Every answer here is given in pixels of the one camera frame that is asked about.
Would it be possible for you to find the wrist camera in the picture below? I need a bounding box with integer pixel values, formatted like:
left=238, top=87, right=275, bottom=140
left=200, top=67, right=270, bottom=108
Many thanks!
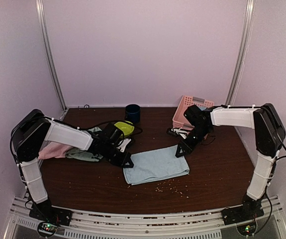
left=117, top=138, right=135, bottom=152
left=166, top=127, right=190, bottom=139

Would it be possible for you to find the mint green towel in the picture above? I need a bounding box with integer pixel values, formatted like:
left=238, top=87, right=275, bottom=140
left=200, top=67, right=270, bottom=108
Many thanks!
left=65, top=126, right=102, bottom=163

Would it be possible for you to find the pink perforated plastic basket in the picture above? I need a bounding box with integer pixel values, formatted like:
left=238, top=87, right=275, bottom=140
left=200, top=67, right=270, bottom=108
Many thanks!
left=172, top=95, right=215, bottom=131

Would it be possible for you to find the left aluminium frame post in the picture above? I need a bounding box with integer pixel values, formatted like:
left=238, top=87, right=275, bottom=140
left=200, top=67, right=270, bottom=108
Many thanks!
left=35, top=0, right=67, bottom=111

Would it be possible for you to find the lime green bowl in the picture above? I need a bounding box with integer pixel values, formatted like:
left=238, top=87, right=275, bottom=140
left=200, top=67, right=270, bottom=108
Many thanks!
left=114, top=121, right=135, bottom=137

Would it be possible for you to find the aluminium frame post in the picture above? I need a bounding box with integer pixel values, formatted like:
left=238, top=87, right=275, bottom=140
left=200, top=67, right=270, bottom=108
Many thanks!
left=35, top=0, right=67, bottom=111
left=225, top=0, right=256, bottom=105

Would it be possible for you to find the right aluminium frame post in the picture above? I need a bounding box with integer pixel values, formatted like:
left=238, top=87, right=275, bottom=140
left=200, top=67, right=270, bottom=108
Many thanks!
left=225, top=0, right=256, bottom=105

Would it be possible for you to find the dark blue mug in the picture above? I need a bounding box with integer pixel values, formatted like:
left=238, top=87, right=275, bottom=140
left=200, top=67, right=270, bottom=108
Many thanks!
left=125, top=104, right=141, bottom=124

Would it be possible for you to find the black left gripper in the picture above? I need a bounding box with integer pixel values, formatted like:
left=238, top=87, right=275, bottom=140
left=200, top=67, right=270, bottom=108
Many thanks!
left=102, top=142, right=134, bottom=168

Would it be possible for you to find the aluminium front rail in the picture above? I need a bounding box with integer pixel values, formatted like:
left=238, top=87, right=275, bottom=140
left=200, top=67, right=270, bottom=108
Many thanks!
left=8, top=196, right=286, bottom=239

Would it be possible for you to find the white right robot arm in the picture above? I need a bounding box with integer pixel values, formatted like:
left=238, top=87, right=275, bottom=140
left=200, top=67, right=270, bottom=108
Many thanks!
left=175, top=103, right=286, bottom=220

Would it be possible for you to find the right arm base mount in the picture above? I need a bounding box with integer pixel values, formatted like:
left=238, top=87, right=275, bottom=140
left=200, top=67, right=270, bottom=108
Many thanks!
left=221, top=205, right=265, bottom=237

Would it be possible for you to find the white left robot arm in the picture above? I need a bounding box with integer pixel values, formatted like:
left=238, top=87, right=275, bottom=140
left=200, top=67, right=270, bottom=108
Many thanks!
left=10, top=109, right=134, bottom=221

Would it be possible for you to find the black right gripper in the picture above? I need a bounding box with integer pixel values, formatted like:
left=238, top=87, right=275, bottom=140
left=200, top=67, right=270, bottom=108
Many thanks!
left=176, top=124, right=212, bottom=157

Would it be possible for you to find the pink towel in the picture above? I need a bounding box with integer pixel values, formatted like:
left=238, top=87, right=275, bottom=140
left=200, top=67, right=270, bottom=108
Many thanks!
left=38, top=142, right=66, bottom=160

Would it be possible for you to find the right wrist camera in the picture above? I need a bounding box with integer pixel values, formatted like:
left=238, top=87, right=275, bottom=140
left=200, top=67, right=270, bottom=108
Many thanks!
left=166, top=127, right=190, bottom=139

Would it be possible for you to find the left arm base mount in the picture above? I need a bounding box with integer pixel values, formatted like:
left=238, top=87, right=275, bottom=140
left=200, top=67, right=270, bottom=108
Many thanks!
left=29, top=207, right=73, bottom=238

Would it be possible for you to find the light blue towel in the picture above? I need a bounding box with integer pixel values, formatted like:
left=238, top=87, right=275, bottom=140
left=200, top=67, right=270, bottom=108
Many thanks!
left=123, top=145, right=190, bottom=186

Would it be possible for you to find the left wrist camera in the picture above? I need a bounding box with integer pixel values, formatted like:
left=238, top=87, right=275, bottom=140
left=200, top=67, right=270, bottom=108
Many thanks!
left=117, top=138, right=135, bottom=152

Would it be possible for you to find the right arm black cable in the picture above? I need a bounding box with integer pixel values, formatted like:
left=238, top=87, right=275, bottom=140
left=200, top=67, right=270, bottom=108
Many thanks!
left=253, top=107, right=286, bottom=236

